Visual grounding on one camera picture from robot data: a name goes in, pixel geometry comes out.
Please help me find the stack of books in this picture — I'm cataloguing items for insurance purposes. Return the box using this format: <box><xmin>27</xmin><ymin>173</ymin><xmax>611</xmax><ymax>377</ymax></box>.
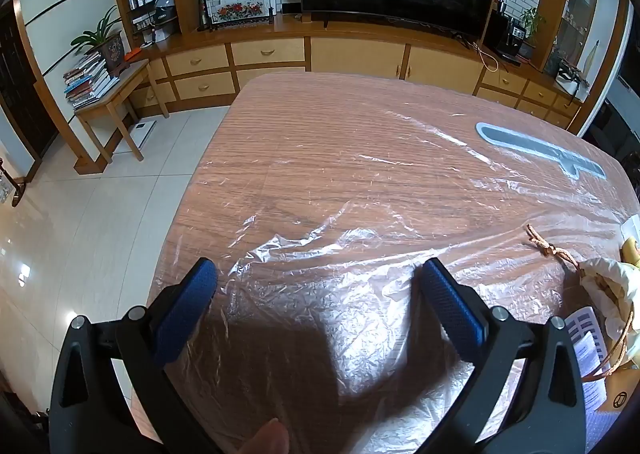
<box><xmin>62</xmin><ymin>51</ymin><xmax>121</xmax><ymax>110</ymax></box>

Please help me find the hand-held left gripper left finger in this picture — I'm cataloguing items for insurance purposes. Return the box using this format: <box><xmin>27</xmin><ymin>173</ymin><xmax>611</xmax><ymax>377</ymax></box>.
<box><xmin>47</xmin><ymin>256</ymin><xmax>218</xmax><ymax>454</ymax></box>

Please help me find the blue and white leaflet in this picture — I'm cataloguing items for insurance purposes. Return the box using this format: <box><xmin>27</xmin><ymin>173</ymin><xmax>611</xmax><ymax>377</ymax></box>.
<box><xmin>565</xmin><ymin>306</ymin><xmax>608</xmax><ymax>415</ymax></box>

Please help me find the wooden side table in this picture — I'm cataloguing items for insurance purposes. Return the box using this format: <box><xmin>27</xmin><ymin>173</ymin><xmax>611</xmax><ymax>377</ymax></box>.
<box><xmin>72</xmin><ymin>59</ymin><xmax>171</xmax><ymax>164</ymax></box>

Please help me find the potted plant in dark pot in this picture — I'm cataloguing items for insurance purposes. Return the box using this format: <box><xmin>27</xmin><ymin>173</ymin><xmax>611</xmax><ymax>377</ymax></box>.
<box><xmin>71</xmin><ymin>5</ymin><xmax>132</xmax><ymax>77</ymax></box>

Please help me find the black rounded appliance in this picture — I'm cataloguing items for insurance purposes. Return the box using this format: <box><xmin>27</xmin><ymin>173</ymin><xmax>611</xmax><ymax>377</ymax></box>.
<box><xmin>151</xmin><ymin>0</ymin><xmax>177</xmax><ymax>28</ymax></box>

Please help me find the dark wooden door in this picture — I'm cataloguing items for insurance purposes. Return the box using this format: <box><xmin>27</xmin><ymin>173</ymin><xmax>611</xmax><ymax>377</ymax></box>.
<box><xmin>0</xmin><ymin>0</ymin><xmax>61</xmax><ymax>181</ymax></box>

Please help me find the small green houseplant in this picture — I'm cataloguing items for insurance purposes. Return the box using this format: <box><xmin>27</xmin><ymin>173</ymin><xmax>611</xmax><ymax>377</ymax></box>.
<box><xmin>520</xmin><ymin>6</ymin><xmax>547</xmax><ymax>49</ymax></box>

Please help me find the orange cable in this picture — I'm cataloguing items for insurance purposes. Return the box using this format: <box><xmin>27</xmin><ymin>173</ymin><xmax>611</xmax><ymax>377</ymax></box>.
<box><xmin>470</xmin><ymin>41</ymin><xmax>499</xmax><ymax>71</ymax></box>

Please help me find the grey-blue strip on cover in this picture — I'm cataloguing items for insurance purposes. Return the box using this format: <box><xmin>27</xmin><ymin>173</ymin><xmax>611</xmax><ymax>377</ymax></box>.
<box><xmin>475</xmin><ymin>122</ymin><xmax>607</xmax><ymax>181</ymax></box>

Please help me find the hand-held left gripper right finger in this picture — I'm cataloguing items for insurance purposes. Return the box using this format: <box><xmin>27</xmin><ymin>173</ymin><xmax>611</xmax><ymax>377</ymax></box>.
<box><xmin>411</xmin><ymin>256</ymin><xmax>587</xmax><ymax>454</ymax></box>

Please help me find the black coffee machine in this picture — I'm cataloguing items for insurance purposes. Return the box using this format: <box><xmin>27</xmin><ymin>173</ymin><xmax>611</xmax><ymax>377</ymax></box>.
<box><xmin>505</xmin><ymin>16</ymin><xmax>526</xmax><ymax>51</ymax></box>

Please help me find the yellow paper bag with rope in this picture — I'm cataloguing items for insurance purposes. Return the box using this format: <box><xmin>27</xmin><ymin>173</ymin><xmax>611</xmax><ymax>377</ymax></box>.
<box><xmin>524</xmin><ymin>224</ymin><xmax>640</xmax><ymax>380</ymax></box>

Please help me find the wooden wall cabinet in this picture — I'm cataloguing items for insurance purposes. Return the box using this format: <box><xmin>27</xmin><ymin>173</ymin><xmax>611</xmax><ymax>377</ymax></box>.
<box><xmin>107</xmin><ymin>0</ymin><xmax>626</xmax><ymax>135</ymax></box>

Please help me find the white floor scale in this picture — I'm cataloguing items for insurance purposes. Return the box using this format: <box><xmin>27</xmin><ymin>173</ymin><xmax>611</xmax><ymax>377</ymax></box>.
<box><xmin>114</xmin><ymin>119</ymin><xmax>157</xmax><ymax>155</ymax></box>

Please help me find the framed flower painting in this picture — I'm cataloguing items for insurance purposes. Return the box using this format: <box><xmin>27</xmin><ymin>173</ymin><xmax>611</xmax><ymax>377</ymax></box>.
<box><xmin>212</xmin><ymin>0</ymin><xmax>273</xmax><ymax>30</ymax></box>

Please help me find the white device with black straps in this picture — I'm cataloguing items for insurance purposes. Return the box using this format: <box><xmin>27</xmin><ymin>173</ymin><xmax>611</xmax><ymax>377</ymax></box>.
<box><xmin>555</xmin><ymin>59</ymin><xmax>591</xmax><ymax>96</ymax></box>

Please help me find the person's left hand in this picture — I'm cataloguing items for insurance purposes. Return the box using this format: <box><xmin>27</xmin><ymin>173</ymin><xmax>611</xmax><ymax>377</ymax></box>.
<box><xmin>237</xmin><ymin>418</ymin><xmax>291</xmax><ymax>454</ymax></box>

